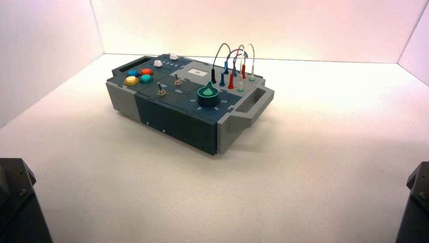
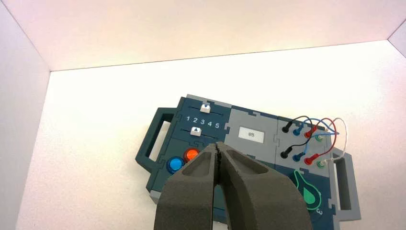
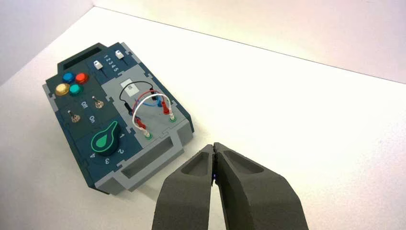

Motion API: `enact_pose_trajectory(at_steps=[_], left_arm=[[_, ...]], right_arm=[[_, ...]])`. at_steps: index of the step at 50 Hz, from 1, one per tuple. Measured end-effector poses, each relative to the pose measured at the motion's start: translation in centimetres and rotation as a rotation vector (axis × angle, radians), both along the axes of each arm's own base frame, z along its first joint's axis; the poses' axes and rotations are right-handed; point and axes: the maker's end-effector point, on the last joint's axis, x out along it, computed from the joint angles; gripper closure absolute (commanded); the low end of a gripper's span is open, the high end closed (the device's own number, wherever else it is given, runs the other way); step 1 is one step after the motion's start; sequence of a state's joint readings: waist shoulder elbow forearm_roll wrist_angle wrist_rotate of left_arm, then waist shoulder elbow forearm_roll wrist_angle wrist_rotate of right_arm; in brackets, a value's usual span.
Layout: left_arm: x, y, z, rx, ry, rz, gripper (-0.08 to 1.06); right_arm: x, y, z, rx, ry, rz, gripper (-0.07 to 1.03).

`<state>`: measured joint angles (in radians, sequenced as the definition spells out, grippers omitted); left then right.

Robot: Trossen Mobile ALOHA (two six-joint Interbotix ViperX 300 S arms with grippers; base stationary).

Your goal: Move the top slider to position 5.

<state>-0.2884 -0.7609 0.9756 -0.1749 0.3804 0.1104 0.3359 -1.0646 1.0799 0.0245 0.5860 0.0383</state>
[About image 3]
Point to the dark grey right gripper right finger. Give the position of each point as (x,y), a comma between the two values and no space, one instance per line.
(253,200)

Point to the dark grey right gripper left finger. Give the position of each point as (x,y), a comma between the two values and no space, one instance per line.
(187,200)

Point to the white slider knob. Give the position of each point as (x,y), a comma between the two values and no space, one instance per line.
(98,65)
(119,54)

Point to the dark rotary knob green pointer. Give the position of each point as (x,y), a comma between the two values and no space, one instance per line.
(104,141)

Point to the blue grey control panel box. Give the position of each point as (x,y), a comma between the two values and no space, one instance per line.
(95,127)

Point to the white label sticker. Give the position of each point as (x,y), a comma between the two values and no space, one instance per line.
(130,89)

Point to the green push button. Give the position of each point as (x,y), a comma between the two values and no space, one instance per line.
(75,90)

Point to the red push button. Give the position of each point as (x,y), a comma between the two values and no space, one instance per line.
(81,77)

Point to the yellow push button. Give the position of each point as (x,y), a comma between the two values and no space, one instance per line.
(62,89)

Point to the blue push button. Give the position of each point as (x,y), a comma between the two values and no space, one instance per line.
(68,77)

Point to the metal toggle switch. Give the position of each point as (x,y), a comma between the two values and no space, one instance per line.
(99,103)
(75,118)

